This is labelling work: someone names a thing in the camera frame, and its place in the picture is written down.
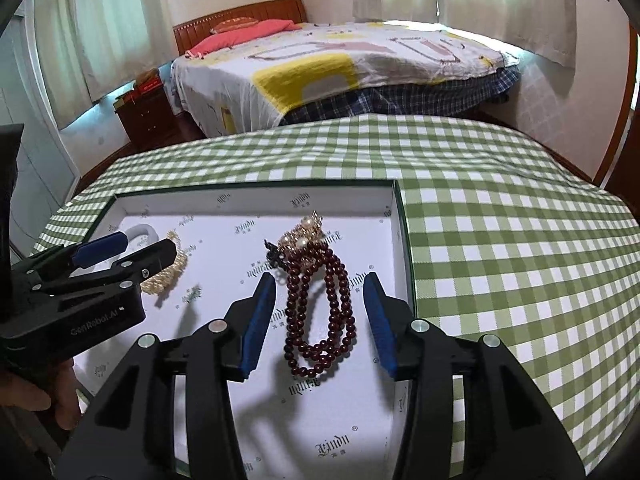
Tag frosted glass wardrobe doors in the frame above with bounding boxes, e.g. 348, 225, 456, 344
1, 16, 78, 256

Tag dark red bead necklace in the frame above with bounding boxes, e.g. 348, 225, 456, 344
264, 238, 358, 380

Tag rose gold pearl brooch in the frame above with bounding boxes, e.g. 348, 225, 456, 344
278, 210, 324, 256

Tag green white checkered tablecloth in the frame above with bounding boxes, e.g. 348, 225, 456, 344
37, 115, 639, 468

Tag wooden headboard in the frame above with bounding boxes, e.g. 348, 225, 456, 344
174, 0, 307, 55

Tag dark wooden nightstand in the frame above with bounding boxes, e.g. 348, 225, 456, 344
114, 84, 188, 153

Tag brown wooden door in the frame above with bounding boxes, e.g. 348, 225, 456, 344
593, 25, 639, 214

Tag cream pearl bead bracelet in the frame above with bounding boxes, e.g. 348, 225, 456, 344
139, 230, 190, 296

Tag person's left hand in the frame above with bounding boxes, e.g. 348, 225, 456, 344
0, 360, 81, 430

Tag orange patterned cushion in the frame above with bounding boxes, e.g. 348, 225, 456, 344
209, 16, 259, 35

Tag pale jade bangle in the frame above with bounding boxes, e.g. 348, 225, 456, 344
69, 223, 162, 279

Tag pink pillow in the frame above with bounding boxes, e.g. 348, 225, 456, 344
184, 20, 302, 58

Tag left white curtains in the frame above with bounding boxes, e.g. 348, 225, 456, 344
34, 0, 177, 129

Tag red boxes on nightstand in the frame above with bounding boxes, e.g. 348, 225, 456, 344
113, 68, 163, 110

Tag dark green tray box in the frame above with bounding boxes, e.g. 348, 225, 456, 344
56, 180, 413, 479

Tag bed with patterned sheet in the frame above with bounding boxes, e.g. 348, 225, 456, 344
171, 22, 520, 138

